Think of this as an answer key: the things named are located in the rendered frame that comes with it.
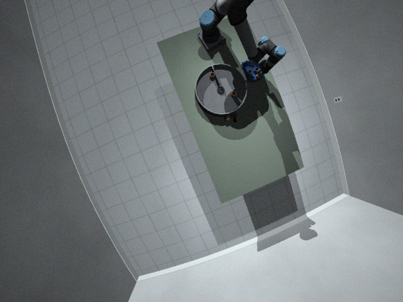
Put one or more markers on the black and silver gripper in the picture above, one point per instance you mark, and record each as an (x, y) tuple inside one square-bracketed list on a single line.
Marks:
[(265, 66)]

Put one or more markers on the blue crate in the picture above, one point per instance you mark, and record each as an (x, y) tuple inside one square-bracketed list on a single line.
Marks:
[(245, 68)]

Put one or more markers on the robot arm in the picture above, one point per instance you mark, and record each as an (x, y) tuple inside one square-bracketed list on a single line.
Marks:
[(236, 13)]

